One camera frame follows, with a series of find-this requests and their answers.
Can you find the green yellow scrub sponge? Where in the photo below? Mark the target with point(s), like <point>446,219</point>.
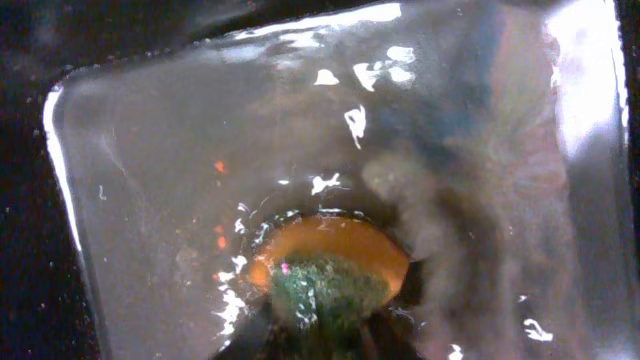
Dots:
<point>327,274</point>

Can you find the black plastic tray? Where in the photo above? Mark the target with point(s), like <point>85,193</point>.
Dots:
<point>149,149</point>

